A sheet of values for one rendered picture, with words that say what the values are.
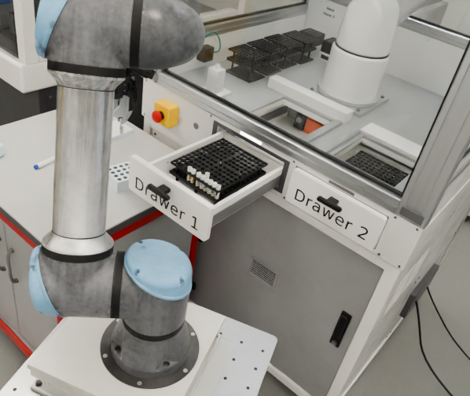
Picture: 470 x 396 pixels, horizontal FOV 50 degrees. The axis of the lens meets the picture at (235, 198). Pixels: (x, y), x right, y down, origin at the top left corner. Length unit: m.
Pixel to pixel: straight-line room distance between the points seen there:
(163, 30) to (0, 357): 1.56
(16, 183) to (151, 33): 0.89
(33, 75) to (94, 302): 1.20
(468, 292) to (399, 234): 1.48
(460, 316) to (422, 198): 1.42
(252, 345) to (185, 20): 0.70
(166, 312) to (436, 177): 0.71
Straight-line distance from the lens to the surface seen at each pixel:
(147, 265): 0.85
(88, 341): 1.04
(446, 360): 2.42
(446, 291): 2.74
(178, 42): 0.79
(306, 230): 1.52
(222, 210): 1.29
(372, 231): 1.37
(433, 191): 1.28
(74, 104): 0.79
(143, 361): 0.96
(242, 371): 1.11
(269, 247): 1.65
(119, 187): 1.49
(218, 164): 1.42
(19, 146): 1.72
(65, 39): 0.78
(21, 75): 1.91
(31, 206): 1.47
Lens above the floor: 1.66
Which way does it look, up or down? 36 degrees down
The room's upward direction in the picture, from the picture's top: 11 degrees clockwise
